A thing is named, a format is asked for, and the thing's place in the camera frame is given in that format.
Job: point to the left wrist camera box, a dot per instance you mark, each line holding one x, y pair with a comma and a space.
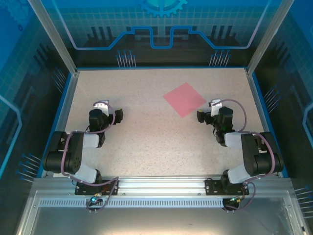
101, 105

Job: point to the blue table border frame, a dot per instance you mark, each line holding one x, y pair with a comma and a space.
267, 122

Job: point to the sheet metal tray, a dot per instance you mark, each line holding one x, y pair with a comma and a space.
156, 222

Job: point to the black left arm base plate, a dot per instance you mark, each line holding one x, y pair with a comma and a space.
83, 190

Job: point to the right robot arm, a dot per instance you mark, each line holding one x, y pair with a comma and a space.
252, 151

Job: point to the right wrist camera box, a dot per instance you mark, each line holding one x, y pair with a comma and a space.
215, 102

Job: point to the aluminium side rail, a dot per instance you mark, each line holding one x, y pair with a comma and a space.
63, 122

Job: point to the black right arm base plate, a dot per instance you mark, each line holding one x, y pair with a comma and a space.
211, 188

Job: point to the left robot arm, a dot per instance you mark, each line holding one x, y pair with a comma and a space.
73, 151

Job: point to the aluminium mounting rail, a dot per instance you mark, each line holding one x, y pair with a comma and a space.
161, 186

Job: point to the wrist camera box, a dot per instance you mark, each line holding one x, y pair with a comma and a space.
101, 105
215, 102

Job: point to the aluminium frame post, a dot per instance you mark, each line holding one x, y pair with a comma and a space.
269, 36
59, 41

